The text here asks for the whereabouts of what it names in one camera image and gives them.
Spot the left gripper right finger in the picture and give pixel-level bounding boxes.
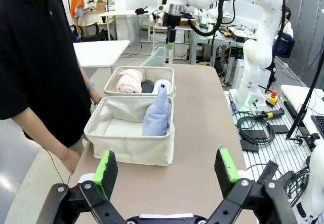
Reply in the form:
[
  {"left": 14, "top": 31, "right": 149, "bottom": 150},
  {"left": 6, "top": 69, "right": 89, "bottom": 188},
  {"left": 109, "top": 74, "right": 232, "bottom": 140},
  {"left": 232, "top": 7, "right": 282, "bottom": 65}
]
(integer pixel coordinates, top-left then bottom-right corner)
[{"left": 206, "top": 146, "right": 300, "bottom": 224}]

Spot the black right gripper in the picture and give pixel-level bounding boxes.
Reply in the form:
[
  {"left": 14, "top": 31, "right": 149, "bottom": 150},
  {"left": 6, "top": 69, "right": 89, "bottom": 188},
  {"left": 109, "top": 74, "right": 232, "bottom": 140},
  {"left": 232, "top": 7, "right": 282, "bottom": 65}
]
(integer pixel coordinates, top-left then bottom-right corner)
[{"left": 162, "top": 13, "right": 182, "bottom": 50}]

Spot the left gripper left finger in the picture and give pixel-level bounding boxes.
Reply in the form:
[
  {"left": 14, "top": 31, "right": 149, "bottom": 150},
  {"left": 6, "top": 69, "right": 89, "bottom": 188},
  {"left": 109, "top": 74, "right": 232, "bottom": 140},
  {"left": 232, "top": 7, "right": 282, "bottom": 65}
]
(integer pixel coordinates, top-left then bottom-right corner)
[{"left": 36, "top": 150, "right": 128, "bottom": 224}]

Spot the white towel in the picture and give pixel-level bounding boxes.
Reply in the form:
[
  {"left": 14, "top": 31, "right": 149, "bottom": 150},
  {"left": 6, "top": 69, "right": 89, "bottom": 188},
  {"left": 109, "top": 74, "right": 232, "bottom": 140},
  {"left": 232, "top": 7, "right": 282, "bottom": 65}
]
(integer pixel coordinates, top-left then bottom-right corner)
[{"left": 152, "top": 79, "right": 173, "bottom": 93}]

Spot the dark grey towel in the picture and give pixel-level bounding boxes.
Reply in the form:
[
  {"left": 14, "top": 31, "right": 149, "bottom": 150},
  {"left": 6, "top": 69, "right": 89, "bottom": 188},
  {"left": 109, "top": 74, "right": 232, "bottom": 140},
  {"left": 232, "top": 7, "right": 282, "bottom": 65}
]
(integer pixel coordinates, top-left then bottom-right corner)
[{"left": 140, "top": 80, "right": 156, "bottom": 94}]

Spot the pink towel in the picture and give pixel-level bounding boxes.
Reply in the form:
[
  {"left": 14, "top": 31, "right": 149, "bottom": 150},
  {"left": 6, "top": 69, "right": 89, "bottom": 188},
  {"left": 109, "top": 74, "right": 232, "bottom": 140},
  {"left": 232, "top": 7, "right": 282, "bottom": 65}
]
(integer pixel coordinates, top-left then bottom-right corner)
[{"left": 116, "top": 68, "right": 144, "bottom": 94}]

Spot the lavender cone-folded towel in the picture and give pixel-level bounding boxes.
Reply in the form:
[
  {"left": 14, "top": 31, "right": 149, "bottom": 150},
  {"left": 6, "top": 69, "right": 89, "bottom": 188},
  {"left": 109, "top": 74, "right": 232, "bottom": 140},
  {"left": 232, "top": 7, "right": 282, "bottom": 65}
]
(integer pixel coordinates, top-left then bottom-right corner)
[{"left": 141, "top": 84, "right": 171, "bottom": 137}]

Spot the person's left forearm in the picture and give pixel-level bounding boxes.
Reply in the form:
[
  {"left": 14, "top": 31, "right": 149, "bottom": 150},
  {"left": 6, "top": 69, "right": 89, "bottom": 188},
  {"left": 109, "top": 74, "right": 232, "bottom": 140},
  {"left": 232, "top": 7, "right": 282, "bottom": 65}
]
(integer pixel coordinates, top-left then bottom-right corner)
[{"left": 75, "top": 63, "right": 95, "bottom": 93}]

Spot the person's right forearm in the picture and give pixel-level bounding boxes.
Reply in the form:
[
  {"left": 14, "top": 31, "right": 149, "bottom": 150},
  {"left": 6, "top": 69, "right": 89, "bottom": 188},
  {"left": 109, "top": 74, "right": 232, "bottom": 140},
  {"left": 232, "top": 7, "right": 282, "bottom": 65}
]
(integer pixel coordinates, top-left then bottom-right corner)
[{"left": 11, "top": 111, "right": 69, "bottom": 164}]

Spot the person's right hand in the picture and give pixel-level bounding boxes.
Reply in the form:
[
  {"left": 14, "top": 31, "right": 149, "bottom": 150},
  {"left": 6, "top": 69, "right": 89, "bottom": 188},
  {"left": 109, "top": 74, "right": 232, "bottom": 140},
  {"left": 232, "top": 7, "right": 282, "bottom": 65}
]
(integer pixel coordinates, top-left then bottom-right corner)
[{"left": 59, "top": 149, "right": 82, "bottom": 174}]

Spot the person's left hand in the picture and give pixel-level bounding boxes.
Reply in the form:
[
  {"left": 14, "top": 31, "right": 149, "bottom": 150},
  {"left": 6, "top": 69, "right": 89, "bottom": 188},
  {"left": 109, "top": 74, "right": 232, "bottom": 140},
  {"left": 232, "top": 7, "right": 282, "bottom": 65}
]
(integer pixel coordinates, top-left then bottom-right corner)
[{"left": 90, "top": 88, "right": 104, "bottom": 106}]

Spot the green cone-folded towel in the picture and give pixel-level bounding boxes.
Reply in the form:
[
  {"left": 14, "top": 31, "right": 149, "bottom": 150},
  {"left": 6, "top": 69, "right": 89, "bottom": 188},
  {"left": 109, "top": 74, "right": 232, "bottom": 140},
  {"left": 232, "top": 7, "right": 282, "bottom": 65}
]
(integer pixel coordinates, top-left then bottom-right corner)
[{"left": 139, "top": 47, "right": 167, "bottom": 68}]

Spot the flat black box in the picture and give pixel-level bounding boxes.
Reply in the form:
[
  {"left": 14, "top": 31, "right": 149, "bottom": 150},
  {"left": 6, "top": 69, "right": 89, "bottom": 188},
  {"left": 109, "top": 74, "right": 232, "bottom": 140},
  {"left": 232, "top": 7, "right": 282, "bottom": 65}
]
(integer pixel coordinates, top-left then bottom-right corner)
[{"left": 239, "top": 138, "right": 260, "bottom": 153}]

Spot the white hexagonal table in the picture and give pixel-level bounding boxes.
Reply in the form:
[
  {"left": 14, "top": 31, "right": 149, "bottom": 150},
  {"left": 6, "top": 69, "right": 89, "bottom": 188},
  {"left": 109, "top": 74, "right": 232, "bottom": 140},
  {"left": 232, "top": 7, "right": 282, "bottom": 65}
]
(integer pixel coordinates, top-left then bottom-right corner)
[{"left": 72, "top": 40, "right": 131, "bottom": 69}]

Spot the cream fabric basket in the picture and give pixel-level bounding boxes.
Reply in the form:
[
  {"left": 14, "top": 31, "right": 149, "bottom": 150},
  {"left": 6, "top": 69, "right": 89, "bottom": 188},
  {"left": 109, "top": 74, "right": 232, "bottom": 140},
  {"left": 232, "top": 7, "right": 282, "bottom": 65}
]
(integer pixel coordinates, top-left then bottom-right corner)
[
  {"left": 83, "top": 95, "right": 176, "bottom": 167},
  {"left": 103, "top": 66, "right": 177, "bottom": 99}
]

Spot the black office chair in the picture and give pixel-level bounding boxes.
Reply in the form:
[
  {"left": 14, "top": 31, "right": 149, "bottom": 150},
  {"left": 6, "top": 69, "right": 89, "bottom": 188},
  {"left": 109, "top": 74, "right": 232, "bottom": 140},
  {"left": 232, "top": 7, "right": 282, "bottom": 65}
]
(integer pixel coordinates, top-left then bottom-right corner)
[{"left": 76, "top": 22, "right": 101, "bottom": 43}]

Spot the person in orange shirt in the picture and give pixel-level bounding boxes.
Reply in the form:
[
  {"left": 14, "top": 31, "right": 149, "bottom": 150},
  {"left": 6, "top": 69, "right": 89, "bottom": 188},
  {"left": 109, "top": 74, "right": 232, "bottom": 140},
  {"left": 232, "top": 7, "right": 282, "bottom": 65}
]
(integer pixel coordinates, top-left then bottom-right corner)
[{"left": 70, "top": 0, "right": 86, "bottom": 35}]

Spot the black keyboard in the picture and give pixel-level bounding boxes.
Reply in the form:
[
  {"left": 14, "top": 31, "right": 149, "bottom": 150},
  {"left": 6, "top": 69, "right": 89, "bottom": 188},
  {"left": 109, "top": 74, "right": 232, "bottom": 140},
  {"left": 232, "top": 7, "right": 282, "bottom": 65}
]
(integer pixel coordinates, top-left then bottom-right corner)
[{"left": 310, "top": 115, "right": 324, "bottom": 140}]

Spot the seated person in cream sweater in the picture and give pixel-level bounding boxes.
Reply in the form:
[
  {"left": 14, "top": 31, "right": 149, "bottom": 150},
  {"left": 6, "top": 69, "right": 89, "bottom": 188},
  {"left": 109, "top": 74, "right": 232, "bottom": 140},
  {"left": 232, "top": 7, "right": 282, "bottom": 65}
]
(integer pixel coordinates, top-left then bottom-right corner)
[{"left": 272, "top": 6, "right": 296, "bottom": 58}]

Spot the black slanted pole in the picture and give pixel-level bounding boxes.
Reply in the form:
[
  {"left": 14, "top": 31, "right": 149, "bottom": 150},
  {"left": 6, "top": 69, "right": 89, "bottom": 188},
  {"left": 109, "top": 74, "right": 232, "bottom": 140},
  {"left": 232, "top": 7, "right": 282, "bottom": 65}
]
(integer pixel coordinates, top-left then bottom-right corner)
[{"left": 286, "top": 54, "right": 324, "bottom": 141}]

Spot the person in black polo shirt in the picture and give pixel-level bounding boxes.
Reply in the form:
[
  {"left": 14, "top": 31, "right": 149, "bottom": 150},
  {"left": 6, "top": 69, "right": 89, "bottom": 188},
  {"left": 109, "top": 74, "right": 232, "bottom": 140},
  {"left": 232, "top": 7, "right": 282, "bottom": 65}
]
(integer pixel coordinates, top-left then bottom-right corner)
[{"left": 0, "top": 0, "right": 92, "bottom": 149}]

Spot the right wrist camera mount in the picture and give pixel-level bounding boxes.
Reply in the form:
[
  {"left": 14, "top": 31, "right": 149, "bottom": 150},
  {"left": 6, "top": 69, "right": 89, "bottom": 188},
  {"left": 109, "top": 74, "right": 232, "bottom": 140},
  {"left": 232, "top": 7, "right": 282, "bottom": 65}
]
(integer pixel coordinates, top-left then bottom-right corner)
[{"left": 148, "top": 3, "right": 168, "bottom": 22}]

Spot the thin black cable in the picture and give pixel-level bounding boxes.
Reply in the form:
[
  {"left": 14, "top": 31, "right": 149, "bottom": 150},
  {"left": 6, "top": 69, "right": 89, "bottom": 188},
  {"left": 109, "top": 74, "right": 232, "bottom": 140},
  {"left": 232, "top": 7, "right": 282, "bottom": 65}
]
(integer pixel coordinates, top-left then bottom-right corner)
[{"left": 45, "top": 147, "right": 73, "bottom": 184}]

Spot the aluminium frame table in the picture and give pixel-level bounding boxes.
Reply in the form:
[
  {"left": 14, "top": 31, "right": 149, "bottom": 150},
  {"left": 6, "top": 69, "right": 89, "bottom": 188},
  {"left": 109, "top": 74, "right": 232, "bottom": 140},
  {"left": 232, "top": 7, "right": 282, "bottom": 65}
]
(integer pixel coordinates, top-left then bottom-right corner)
[{"left": 189, "top": 25, "right": 244, "bottom": 65}]

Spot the black corrugated cable hose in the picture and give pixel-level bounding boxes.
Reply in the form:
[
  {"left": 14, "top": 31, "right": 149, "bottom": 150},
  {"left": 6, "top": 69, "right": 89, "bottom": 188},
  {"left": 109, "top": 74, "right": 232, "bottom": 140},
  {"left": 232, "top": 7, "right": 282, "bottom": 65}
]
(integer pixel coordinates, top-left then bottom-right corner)
[{"left": 187, "top": 0, "right": 288, "bottom": 55}]

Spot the coiled black cable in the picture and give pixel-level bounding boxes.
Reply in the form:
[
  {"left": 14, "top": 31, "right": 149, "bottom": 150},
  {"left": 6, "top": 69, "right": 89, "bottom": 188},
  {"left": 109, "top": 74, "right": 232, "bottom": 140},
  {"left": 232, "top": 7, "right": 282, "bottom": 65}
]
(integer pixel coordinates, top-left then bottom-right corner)
[{"left": 236, "top": 114, "right": 275, "bottom": 144}]

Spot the black yellow enabling handle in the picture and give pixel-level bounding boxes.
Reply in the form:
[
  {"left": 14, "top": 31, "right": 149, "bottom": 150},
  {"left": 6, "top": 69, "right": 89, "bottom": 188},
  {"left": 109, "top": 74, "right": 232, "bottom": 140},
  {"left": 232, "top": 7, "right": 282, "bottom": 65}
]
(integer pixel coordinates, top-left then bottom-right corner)
[{"left": 260, "top": 108, "right": 286, "bottom": 120}]

